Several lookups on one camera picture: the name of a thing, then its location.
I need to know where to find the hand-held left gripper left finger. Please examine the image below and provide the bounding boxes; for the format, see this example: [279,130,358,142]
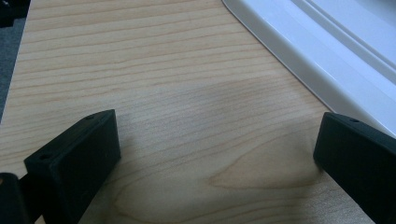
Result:
[23,109,121,224]

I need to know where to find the white plastic tray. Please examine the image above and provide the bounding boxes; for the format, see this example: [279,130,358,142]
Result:
[221,0,396,138]

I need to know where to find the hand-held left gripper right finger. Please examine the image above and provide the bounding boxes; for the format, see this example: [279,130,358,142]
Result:
[313,112,396,224]

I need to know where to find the black metal stand base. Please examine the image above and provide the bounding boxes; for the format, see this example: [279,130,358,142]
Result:
[0,0,32,29]

